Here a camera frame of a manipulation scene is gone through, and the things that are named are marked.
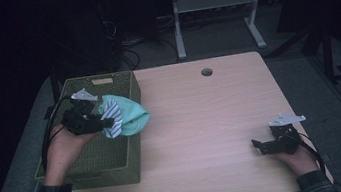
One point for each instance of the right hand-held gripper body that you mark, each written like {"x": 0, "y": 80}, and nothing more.
{"x": 285, "y": 137}

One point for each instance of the person's right hand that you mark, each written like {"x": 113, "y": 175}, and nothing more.
{"x": 302, "y": 161}

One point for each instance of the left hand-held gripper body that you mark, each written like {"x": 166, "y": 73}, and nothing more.
{"x": 81, "y": 120}

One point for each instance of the white metal frame table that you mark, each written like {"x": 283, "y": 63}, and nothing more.
{"x": 215, "y": 0}

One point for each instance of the person's left hand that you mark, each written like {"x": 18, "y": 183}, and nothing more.
{"x": 62, "y": 151}

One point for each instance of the green woven basket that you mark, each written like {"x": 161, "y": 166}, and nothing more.
{"x": 106, "y": 155}

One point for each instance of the black metal stand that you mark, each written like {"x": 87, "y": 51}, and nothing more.
{"x": 328, "y": 53}

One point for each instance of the green shirt with striped collar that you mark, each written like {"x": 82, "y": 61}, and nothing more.
{"x": 132, "y": 114}

